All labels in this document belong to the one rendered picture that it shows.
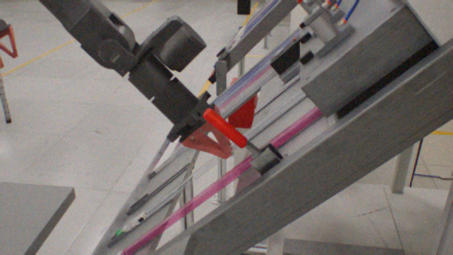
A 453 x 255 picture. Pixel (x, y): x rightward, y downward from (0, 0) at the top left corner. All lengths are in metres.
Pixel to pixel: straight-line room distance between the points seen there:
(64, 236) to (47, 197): 0.85
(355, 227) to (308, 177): 0.66
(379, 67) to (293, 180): 0.15
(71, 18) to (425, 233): 0.93
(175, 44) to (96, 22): 0.12
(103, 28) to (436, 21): 0.42
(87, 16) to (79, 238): 1.58
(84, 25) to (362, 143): 0.41
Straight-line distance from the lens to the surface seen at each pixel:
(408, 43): 0.47
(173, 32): 0.64
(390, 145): 0.46
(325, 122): 0.51
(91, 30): 0.64
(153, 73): 0.65
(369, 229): 1.12
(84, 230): 2.15
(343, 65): 0.46
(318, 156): 0.46
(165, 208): 0.76
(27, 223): 1.22
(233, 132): 0.49
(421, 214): 1.23
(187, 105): 0.65
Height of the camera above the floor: 1.28
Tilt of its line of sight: 25 degrees down
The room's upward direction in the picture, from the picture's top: straight up
